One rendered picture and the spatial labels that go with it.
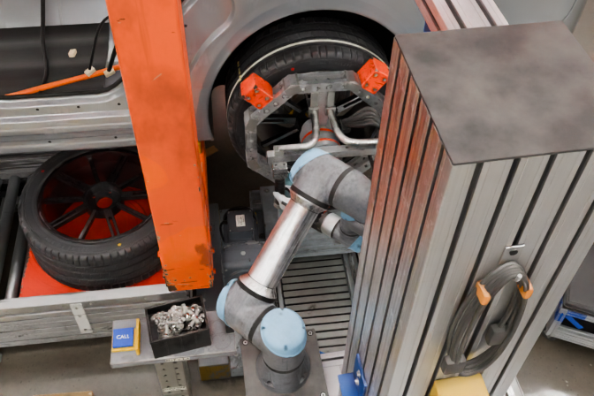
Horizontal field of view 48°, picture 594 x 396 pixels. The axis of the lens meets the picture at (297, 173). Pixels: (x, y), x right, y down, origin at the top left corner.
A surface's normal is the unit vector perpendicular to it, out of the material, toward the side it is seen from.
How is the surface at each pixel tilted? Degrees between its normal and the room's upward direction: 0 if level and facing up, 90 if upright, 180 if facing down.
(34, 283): 0
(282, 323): 7
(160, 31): 90
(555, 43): 0
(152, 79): 90
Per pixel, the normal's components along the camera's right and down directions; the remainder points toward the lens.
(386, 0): 0.13, 0.73
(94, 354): 0.02, -0.68
